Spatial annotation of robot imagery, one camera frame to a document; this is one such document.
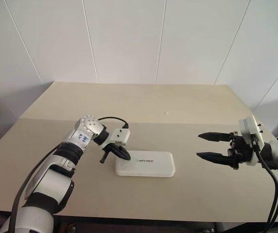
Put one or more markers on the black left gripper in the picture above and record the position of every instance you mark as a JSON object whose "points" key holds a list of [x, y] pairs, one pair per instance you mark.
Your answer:
{"points": [[113, 147]]}

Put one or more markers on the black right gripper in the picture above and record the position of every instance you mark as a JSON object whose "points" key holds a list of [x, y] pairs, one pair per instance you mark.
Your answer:
{"points": [[241, 150]]}

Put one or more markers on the white rectangular box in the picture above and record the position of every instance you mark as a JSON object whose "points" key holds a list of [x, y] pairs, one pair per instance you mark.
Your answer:
{"points": [[153, 167]]}

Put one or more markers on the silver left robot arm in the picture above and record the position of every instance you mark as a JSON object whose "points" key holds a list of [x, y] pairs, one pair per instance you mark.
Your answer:
{"points": [[46, 184]]}

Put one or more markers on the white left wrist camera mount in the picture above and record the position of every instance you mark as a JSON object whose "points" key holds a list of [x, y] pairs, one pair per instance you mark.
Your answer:
{"points": [[120, 136]]}

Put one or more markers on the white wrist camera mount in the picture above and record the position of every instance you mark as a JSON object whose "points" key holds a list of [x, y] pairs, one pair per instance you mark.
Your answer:
{"points": [[120, 136], [249, 127]]}

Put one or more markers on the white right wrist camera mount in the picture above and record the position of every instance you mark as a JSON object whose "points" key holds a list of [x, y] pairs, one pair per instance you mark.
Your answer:
{"points": [[249, 127]]}

